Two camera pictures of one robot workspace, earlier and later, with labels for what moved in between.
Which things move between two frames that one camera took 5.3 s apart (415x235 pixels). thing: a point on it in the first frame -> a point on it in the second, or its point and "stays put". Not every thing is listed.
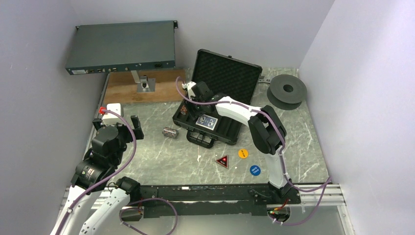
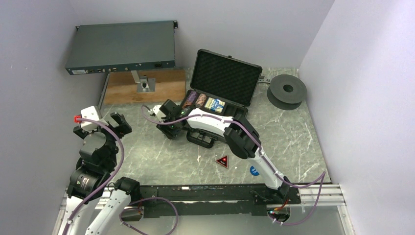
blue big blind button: x=255 y=170 stays put
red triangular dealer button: x=223 y=161 stays put
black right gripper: x=195 y=98 -> x=170 y=133
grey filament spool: x=286 y=92 stays put
